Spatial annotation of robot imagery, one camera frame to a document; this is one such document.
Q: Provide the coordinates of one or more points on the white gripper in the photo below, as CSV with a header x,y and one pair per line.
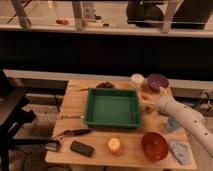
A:
x,y
148,106

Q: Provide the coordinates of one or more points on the orange pepper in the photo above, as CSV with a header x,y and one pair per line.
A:
x,y
144,96

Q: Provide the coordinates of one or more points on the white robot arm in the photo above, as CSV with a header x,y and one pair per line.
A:
x,y
190,119

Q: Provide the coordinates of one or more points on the blue round cup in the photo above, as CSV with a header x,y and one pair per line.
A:
x,y
172,124

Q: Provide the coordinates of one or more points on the white cup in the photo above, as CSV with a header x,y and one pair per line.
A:
x,y
137,80

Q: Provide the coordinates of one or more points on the purple bowl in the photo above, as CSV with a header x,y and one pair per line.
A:
x,y
155,81

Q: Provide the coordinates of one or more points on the red bowl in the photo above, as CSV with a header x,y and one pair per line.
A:
x,y
155,146

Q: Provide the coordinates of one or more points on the green plastic tray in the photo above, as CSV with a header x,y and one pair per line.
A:
x,y
113,108

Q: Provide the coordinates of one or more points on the dark grapes bunch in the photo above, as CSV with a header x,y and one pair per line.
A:
x,y
105,85

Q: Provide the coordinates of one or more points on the yellow apple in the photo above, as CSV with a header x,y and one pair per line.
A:
x,y
115,146

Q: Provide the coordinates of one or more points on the grey blue cloth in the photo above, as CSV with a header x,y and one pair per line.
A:
x,y
180,152

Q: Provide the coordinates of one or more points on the thin stick utensil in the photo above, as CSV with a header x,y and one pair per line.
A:
x,y
78,88

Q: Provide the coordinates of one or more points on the metal fork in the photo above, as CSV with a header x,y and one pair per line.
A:
x,y
61,117

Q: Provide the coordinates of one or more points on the black rectangular remote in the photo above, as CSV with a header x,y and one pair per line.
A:
x,y
82,148

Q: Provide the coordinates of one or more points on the small black silver box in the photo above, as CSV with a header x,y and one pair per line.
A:
x,y
53,146

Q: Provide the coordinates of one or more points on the black chair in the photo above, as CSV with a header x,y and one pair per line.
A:
x,y
12,118

